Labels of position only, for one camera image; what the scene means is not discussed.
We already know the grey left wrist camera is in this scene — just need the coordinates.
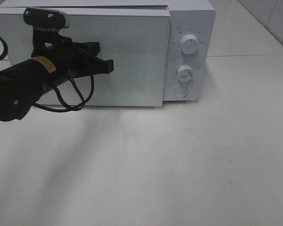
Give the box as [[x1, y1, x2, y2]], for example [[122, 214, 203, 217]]
[[23, 7, 70, 30]]

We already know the white microwave oven body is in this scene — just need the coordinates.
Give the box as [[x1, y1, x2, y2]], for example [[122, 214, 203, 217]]
[[0, 0, 216, 103]]

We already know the round white door button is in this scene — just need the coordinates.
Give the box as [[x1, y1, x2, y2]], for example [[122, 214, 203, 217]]
[[174, 87, 188, 98]]

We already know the white microwave door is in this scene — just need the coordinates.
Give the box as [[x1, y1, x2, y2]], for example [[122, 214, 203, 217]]
[[0, 6, 170, 106]]

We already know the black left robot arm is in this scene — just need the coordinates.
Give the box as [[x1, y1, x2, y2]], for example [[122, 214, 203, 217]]
[[0, 29, 114, 121]]

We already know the white upper microwave knob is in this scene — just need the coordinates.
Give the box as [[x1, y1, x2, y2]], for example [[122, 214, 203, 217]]
[[180, 34, 199, 55]]

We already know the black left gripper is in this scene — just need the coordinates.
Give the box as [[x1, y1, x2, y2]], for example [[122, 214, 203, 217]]
[[30, 29, 114, 79]]

